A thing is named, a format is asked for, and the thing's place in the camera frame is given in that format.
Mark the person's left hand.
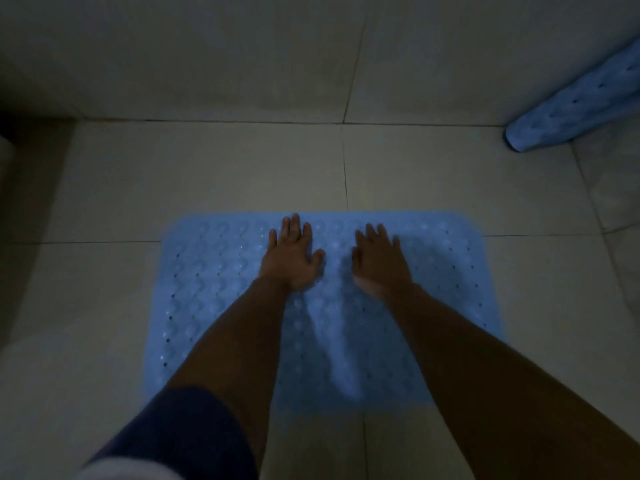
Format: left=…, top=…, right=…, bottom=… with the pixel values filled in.
left=258, top=213, right=326, bottom=292

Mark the person's right hand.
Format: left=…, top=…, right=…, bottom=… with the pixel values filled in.
left=351, top=224, right=414, bottom=300

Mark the blue perforated bath mat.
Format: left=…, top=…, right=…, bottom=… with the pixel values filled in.
left=144, top=210, right=504, bottom=414

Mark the person's right forearm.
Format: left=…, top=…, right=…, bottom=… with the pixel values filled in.
left=383, top=284, right=640, bottom=480

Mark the person's left forearm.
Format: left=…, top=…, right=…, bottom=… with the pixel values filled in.
left=166, top=277, right=292, bottom=470

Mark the dark blue sleeve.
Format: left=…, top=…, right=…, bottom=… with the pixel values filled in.
left=75, top=386, right=260, bottom=480

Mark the rolled blue bath mat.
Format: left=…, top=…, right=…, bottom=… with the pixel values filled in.
left=504, top=37, right=640, bottom=153

